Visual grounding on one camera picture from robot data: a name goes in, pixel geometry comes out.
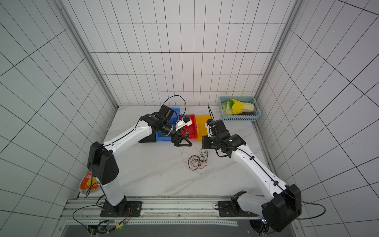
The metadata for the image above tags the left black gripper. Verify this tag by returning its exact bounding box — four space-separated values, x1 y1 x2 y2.
158 120 192 147

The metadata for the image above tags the coloured cable bundle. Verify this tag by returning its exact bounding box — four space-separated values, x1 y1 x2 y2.
187 150 215 175

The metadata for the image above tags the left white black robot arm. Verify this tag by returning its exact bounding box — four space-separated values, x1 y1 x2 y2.
87 105 192 208

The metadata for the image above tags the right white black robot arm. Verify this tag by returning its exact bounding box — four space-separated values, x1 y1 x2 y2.
202 119 302 232

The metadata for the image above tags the red plastic bin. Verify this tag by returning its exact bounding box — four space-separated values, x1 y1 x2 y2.
180 115 197 139

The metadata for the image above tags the yellow plastic bin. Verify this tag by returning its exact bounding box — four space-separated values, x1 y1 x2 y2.
195 116 211 142

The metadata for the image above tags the blue plastic bin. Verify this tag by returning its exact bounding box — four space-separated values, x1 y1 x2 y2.
156 107 181 142

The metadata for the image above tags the black plastic bin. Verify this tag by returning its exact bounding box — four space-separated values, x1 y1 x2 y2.
139 132 157 143

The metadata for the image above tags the green lettuce toy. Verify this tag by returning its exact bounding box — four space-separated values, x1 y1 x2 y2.
221 99 234 115

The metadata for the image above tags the light blue mesh basket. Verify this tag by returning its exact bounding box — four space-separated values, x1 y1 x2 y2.
219 96 262 121

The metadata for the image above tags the toy napa cabbage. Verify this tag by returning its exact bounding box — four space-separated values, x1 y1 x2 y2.
231 99 255 115

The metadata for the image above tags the red yellow snack bag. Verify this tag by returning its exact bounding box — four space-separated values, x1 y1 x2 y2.
79 172 100 195

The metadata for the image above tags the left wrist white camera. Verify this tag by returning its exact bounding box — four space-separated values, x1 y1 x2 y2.
175 115 192 131

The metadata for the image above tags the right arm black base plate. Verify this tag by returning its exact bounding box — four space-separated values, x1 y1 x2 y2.
214 191 258 217

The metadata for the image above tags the aluminium mounting rail frame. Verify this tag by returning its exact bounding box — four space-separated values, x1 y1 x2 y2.
53 194 306 237

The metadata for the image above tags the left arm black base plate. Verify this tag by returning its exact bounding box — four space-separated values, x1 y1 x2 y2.
100 200 143 218

